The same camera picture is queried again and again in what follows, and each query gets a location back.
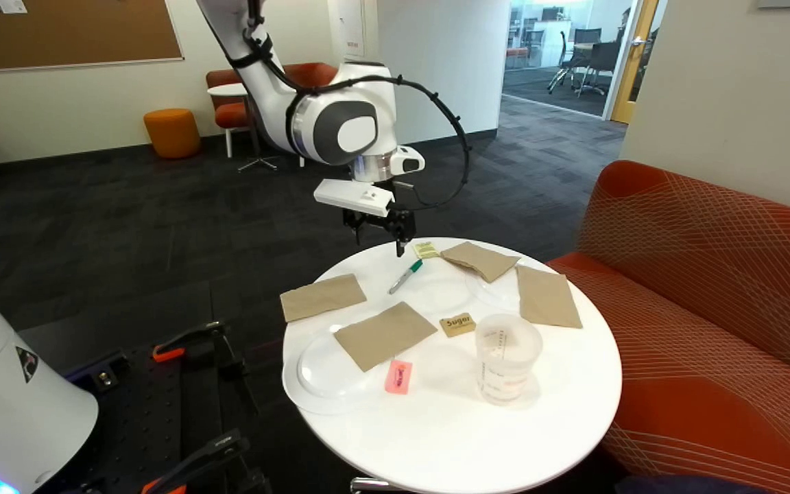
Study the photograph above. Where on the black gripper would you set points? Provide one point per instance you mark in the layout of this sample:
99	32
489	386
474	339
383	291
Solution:
405	199

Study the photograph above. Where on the green capped marker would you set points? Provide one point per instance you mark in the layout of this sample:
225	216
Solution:
408	276

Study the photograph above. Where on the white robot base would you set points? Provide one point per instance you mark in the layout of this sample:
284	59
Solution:
13	401

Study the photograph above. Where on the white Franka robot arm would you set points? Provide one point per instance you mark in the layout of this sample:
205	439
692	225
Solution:
267	83

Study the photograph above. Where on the clear plastic cup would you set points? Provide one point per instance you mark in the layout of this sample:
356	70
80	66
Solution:
509	367

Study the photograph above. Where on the yellow sticky note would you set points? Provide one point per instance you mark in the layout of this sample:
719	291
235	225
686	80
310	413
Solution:
427	249

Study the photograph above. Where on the brown paper napkin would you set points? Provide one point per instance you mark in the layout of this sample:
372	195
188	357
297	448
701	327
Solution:
551	298
386	335
321	298
479	261

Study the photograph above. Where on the small brown paper tag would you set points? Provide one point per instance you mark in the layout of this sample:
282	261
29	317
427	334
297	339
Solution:
457	324

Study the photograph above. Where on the pink sticky note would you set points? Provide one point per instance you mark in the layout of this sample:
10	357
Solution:
398	376

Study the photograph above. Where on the clear plastic dome lid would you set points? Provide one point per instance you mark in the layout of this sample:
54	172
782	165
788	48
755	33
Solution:
321	375

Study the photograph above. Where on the orange lounge chair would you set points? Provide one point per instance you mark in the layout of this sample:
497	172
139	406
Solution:
232	114
315	76

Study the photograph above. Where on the small white round table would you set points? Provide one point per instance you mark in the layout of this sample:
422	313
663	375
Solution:
225	91

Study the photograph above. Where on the orange round ottoman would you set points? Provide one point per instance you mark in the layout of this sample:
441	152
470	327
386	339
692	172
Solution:
173	135

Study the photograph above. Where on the black office chair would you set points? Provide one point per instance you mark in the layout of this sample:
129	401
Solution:
588	59

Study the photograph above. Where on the black robot platform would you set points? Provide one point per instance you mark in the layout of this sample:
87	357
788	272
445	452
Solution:
150	401

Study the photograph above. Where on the yellow door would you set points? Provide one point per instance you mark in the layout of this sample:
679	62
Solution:
640	56

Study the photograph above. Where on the orange fabric sofa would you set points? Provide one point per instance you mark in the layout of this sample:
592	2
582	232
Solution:
715	302

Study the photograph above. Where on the brown cork board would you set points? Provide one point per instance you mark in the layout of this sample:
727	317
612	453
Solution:
76	32

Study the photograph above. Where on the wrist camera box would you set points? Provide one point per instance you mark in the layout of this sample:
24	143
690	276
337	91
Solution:
356	195

